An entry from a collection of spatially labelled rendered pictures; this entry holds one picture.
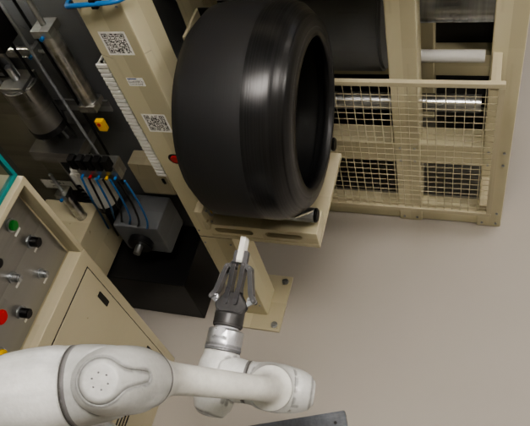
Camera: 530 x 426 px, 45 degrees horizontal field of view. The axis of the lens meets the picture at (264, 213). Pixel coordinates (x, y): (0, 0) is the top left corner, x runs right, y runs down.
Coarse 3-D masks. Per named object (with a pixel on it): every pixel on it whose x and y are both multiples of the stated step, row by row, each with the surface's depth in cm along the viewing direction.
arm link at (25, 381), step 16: (16, 352) 104; (32, 352) 102; (48, 352) 101; (64, 352) 101; (0, 368) 101; (16, 368) 100; (32, 368) 99; (48, 368) 99; (0, 384) 99; (16, 384) 98; (32, 384) 98; (48, 384) 98; (0, 400) 98; (16, 400) 98; (32, 400) 97; (48, 400) 97; (0, 416) 98; (16, 416) 98; (32, 416) 98; (48, 416) 98
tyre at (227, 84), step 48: (240, 0) 169; (288, 0) 164; (192, 48) 156; (240, 48) 152; (288, 48) 152; (192, 96) 153; (240, 96) 149; (288, 96) 151; (192, 144) 156; (240, 144) 152; (288, 144) 154; (240, 192) 161; (288, 192) 161
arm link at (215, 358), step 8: (208, 352) 154; (216, 352) 153; (224, 352) 153; (232, 352) 154; (200, 360) 154; (208, 360) 152; (216, 360) 152; (224, 360) 152; (232, 360) 152; (240, 360) 153; (248, 360) 154; (216, 368) 151; (224, 368) 151; (232, 368) 151; (240, 368) 151; (200, 400) 150; (208, 400) 149; (216, 400) 149; (224, 400) 150; (232, 400) 150; (240, 400) 150; (200, 408) 150; (208, 408) 149; (216, 408) 149; (224, 408) 150; (208, 416) 152; (216, 416) 150; (224, 416) 152
